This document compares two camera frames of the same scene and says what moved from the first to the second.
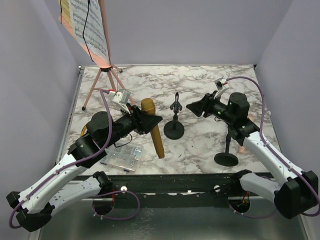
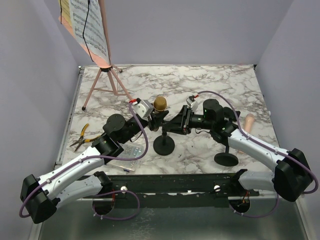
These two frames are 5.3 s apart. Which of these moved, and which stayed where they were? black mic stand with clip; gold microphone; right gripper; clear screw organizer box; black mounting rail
Moved: gold microphone; right gripper
Stayed: black mic stand with clip; black mounting rail; clear screw organizer box
